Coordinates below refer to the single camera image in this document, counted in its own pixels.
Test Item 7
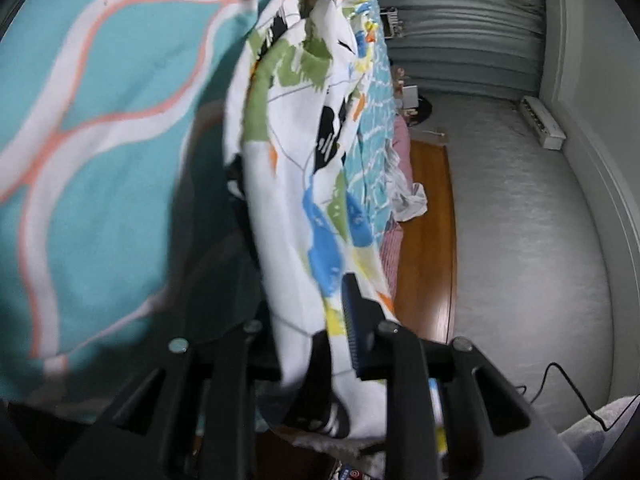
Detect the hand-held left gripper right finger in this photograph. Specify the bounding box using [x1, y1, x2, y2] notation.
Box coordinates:
[341, 272, 584, 480]

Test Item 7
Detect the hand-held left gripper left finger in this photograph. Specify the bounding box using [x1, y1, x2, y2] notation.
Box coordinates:
[55, 320, 275, 480]

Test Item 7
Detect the white garment with colourful patches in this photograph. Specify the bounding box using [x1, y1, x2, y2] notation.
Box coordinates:
[222, 0, 398, 441]

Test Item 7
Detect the white crumpled cloth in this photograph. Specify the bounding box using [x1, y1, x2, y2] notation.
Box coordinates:
[385, 162, 430, 223]

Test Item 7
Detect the pink bed sheet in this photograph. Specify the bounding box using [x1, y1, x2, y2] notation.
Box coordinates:
[380, 115, 416, 291]

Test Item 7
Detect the grey fuzzy cloth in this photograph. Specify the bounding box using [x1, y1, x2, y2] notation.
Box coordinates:
[557, 395, 640, 480]

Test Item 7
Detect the white power strip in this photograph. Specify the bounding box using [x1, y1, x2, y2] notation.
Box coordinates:
[517, 95, 568, 152]

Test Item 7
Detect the teal patterned bedspread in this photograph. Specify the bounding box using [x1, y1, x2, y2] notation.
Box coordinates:
[0, 0, 398, 411]

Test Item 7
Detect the grey curtain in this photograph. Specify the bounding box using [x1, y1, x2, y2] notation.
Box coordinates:
[370, 0, 548, 101]

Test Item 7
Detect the wooden bed frame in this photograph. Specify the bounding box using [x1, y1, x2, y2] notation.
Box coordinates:
[390, 139, 458, 345]

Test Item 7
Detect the black cable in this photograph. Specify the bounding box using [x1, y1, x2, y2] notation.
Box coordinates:
[515, 361, 613, 433]

